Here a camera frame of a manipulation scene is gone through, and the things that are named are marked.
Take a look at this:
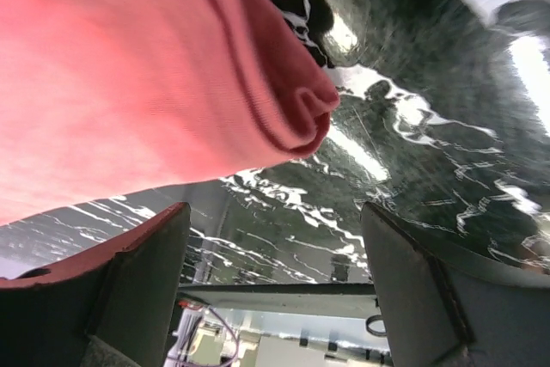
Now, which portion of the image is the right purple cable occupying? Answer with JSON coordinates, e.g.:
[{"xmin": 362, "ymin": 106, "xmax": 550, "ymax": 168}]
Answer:
[{"xmin": 171, "ymin": 304, "xmax": 241, "ymax": 367}]

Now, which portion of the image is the pink t shirt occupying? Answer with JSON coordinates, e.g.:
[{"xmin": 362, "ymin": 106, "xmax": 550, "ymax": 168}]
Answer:
[{"xmin": 1, "ymin": 0, "xmax": 339, "ymax": 223}]

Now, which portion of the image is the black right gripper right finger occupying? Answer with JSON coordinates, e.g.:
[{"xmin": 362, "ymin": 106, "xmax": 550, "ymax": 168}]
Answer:
[{"xmin": 361, "ymin": 203, "xmax": 549, "ymax": 366}]

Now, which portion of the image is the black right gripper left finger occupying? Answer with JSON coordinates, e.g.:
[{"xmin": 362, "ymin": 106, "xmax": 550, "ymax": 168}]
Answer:
[{"xmin": 1, "ymin": 203, "xmax": 190, "ymax": 366}]

